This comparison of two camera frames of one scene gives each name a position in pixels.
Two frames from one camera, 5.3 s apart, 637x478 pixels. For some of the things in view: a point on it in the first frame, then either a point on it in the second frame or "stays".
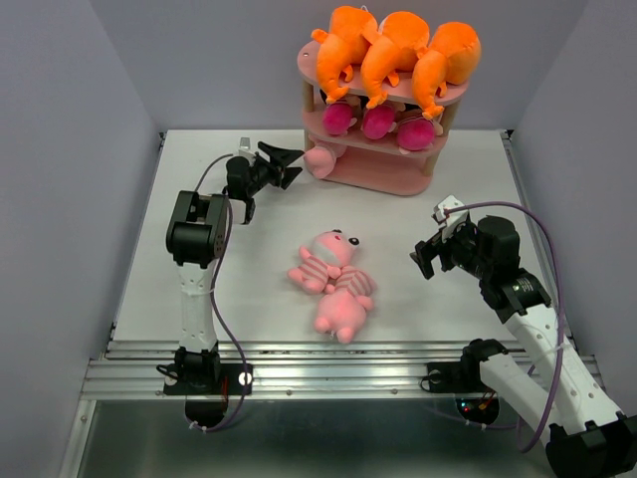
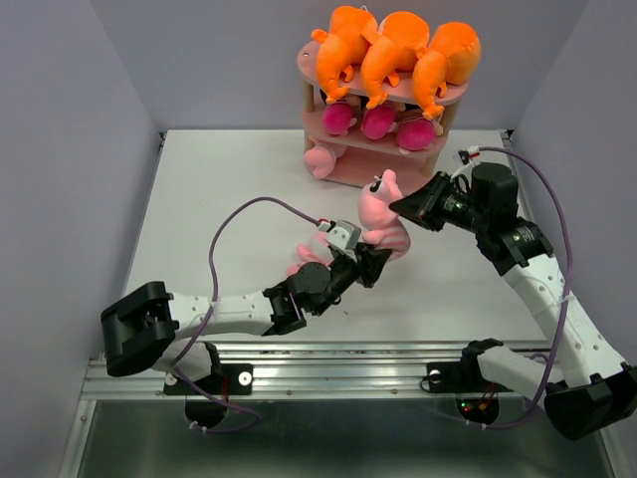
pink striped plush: x=320 y=159 stays
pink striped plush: x=346 y=298 → x=383 y=226
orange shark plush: x=342 y=46 stays
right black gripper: x=426 y=251 → x=421 y=208
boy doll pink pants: x=337 y=118 stays
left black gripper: x=279 y=175 → x=370 y=264
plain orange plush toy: x=453 y=58 stays
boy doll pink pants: x=415 y=132 stays
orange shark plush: x=397 y=46 stays
